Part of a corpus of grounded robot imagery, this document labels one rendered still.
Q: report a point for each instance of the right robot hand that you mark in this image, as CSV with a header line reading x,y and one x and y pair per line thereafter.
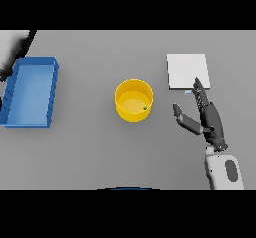
x,y
211,118

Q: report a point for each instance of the yellow bowl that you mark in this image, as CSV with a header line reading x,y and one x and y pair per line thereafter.
x,y
133,107

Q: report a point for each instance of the blue plastic tray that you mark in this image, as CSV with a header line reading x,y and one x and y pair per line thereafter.
x,y
30,95

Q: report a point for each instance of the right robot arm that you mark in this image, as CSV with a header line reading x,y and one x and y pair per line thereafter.
x,y
221,172

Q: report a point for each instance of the pale square measuring scale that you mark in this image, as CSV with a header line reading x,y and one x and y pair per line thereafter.
x,y
187,70

